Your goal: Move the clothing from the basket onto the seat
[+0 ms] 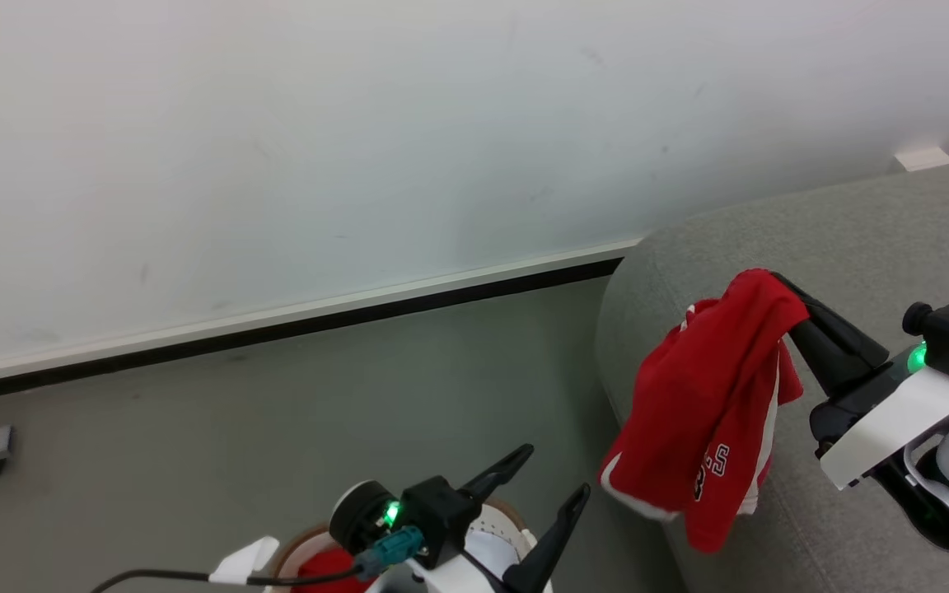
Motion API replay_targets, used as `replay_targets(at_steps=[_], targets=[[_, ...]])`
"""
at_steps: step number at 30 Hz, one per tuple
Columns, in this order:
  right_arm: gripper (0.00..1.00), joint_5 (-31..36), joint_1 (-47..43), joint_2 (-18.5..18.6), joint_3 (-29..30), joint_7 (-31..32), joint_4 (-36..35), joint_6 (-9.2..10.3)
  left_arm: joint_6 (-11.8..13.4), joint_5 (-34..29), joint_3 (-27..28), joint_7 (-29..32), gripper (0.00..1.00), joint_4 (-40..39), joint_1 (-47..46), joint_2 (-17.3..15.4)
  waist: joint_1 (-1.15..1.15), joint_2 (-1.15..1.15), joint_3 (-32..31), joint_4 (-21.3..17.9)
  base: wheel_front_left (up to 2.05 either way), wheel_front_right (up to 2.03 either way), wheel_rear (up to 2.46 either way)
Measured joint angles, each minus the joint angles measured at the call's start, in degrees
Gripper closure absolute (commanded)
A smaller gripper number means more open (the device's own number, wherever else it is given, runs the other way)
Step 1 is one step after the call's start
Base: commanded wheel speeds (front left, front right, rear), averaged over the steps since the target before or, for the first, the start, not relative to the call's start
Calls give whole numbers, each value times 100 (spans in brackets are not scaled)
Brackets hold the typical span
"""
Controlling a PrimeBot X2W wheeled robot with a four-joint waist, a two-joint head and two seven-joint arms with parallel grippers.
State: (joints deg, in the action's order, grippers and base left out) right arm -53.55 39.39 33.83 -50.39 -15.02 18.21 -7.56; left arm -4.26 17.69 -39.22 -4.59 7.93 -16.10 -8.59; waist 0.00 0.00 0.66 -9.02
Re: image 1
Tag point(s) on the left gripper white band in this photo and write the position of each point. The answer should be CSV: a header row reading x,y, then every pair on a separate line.
x,y
441,581

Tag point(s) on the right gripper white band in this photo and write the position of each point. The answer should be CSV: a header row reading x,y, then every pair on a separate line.
x,y
895,420

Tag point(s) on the red sports shorts white trim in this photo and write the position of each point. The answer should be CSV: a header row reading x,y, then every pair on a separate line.
x,y
705,387

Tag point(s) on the white laundry basket brown rim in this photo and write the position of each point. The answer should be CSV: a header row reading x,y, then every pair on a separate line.
x,y
499,527

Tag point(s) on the grey fabric sofa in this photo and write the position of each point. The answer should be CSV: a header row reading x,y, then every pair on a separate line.
x,y
853,247

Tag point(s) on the red garment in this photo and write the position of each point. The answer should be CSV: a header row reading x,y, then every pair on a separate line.
x,y
330,568

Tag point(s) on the small white box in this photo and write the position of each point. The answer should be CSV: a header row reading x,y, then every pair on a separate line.
x,y
925,159

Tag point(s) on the white and black baseboard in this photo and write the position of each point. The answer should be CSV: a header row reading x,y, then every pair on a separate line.
x,y
277,325

